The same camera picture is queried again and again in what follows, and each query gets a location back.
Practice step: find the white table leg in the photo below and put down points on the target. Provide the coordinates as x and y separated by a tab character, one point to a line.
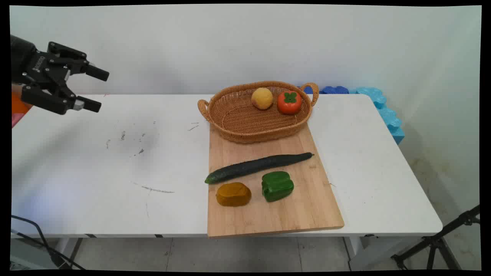
69	251
358	253

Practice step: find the wooden cutting board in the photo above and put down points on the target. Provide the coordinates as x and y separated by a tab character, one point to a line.
276	218

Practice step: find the brown yellow potato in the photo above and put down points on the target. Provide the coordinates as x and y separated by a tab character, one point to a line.
233	194

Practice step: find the black tripod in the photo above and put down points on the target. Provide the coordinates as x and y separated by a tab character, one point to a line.
435	241

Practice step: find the long dark green cucumber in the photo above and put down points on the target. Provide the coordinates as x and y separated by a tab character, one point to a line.
253	167

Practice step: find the pink sheet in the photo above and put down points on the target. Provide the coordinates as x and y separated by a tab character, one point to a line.
16	119

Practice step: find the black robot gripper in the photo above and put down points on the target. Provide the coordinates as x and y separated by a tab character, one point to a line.
32	63

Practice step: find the orange persimmon with green calyx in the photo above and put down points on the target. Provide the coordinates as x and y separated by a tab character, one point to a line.
289	103

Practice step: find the orange sheet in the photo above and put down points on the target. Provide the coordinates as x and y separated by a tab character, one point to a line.
19	103

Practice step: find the green bell pepper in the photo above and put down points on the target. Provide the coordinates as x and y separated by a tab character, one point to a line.
277	186

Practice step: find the light blue foam piece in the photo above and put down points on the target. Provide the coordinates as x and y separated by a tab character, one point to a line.
389	117

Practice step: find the dark blue foam piece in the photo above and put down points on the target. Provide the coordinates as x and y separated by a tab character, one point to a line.
334	90

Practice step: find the yellow peach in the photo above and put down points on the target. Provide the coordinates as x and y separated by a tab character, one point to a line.
262	98

